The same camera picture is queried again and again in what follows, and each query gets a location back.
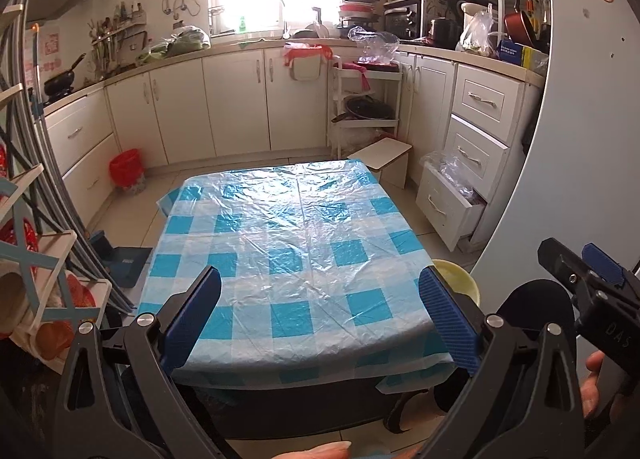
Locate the black frying pan on rack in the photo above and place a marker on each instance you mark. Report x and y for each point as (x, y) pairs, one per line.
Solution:
(364, 107)

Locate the person's left hand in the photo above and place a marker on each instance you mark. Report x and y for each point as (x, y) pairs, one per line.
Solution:
(343, 450)

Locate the blue box on counter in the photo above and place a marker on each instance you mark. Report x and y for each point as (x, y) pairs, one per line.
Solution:
(511, 52)

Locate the person's right hand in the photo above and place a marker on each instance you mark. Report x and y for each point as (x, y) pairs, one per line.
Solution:
(589, 390)

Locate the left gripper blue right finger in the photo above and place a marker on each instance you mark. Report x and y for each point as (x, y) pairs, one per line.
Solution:
(446, 309)

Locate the blue dustpan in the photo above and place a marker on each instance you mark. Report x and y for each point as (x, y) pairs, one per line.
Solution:
(125, 264)

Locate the wooden shoe rack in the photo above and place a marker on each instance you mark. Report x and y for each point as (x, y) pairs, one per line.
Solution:
(47, 278)

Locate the grey refrigerator door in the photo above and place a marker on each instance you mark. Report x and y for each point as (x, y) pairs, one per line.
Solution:
(580, 180)

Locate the small white step stool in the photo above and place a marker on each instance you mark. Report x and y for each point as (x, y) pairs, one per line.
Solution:
(387, 159)

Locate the microwave oven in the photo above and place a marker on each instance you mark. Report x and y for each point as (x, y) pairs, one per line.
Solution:
(403, 20)

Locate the clear plastic bags in drawer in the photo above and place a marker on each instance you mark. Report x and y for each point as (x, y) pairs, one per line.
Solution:
(447, 169)

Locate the mop handle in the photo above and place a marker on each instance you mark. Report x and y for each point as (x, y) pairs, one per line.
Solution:
(37, 74)

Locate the open white drawer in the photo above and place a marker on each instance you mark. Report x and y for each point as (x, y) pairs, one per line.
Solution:
(452, 215)

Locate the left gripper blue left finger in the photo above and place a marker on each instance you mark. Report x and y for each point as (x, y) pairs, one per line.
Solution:
(183, 317)

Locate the red saucepan on shelf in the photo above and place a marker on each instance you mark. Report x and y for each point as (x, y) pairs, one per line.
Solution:
(519, 28)

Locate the white tiered kitchen rack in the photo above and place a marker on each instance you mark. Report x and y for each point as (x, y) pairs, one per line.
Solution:
(383, 82)

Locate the blue checkered tablecloth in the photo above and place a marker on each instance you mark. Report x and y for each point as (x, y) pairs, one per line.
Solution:
(319, 280)

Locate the black wok on stove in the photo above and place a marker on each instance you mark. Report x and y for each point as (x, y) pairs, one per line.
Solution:
(64, 80)

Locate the red plastic basket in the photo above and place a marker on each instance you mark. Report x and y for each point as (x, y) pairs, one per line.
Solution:
(126, 169)

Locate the red bag on cabinet door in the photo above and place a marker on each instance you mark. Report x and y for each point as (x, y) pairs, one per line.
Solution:
(293, 50)

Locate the white plastic bag on counter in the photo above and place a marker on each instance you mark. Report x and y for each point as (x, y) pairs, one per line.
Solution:
(479, 37)

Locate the clear plastic bag on counter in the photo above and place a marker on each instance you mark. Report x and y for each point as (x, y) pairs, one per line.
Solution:
(376, 47)

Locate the white drawer cabinet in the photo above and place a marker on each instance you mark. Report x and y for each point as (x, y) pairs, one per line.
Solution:
(477, 109)

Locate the white lower kitchen cabinets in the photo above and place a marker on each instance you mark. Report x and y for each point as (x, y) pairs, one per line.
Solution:
(239, 104)

